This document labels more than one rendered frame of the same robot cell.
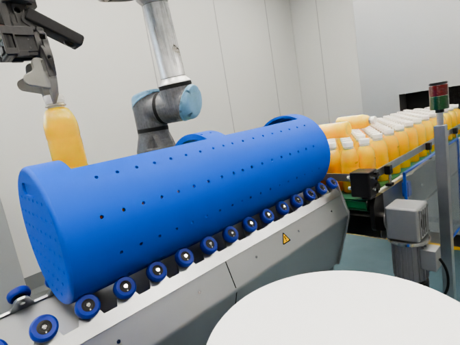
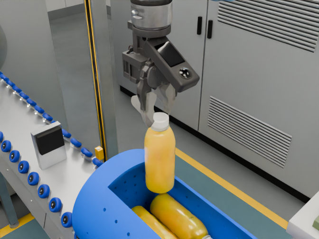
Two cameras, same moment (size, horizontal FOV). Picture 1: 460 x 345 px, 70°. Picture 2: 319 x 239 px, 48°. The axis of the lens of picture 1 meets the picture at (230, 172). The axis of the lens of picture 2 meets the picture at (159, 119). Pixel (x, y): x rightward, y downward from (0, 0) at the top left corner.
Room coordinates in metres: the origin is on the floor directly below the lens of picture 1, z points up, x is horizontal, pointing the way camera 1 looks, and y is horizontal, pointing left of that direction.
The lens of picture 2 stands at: (0.75, -0.28, 1.80)
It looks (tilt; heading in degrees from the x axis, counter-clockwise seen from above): 35 degrees down; 91
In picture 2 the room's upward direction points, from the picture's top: straight up
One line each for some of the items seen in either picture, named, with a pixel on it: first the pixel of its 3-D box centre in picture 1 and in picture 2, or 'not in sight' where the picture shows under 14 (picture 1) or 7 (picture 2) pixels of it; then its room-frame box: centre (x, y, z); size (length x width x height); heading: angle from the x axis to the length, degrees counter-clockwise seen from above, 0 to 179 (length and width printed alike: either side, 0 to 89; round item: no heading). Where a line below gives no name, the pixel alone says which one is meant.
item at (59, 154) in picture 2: not in sight; (51, 147); (0.35, 0.69, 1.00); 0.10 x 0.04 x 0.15; 42
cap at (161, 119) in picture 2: (53, 98); (159, 118); (0.74, 0.35, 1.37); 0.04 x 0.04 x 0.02
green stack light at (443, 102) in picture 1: (439, 102); not in sight; (1.24, -0.82, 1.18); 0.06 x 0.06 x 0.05
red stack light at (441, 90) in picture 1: (438, 90); not in sight; (1.24, -0.82, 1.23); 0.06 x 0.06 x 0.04
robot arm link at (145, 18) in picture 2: not in sight; (150, 13); (0.72, 0.37, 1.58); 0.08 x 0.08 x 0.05
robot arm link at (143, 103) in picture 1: (150, 109); not in sight; (1.25, 0.25, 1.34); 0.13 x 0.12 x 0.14; 64
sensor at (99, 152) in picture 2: not in sight; (93, 156); (0.48, 0.75, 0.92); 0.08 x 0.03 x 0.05; 42
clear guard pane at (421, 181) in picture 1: (438, 204); not in sight; (1.47, -0.94, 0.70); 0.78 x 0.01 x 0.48; 132
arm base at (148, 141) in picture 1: (155, 140); not in sight; (1.25, 0.26, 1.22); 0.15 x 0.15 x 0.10
